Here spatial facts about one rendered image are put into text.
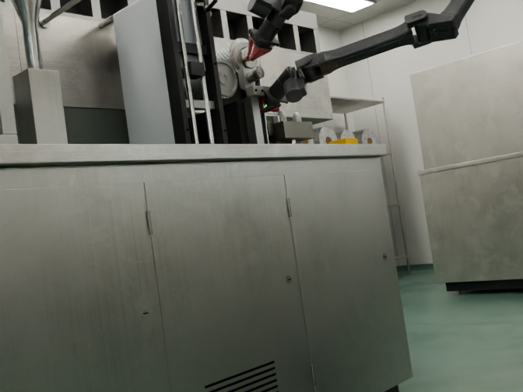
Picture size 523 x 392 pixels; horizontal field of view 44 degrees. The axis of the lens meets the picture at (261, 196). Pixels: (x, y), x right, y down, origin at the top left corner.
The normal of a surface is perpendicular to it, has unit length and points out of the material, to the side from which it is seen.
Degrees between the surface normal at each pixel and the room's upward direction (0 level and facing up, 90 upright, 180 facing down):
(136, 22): 90
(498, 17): 90
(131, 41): 90
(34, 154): 90
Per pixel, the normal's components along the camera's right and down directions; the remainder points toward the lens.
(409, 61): -0.69, 0.06
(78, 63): 0.72, -0.14
